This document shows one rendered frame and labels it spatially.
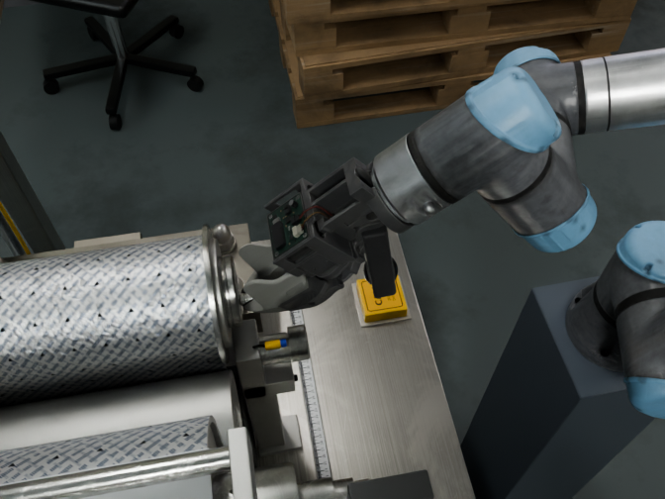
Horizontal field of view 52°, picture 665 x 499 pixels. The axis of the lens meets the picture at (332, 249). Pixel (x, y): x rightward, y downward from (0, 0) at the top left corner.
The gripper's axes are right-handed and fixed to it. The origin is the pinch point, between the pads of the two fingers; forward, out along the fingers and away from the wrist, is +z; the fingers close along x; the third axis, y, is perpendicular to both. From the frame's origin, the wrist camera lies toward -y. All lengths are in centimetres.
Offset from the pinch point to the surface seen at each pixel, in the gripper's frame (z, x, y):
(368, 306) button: 6.8, -14.0, -34.0
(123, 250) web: 4.6, -3.0, 13.8
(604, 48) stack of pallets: -41, -153, -172
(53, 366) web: 13.2, 6.3, 15.4
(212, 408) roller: 4.0, 12.0, 4.2
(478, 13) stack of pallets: -14, -153, -120
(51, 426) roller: 15.6, 11.1, 13.8
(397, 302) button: 3.3, -13.9, -37.0
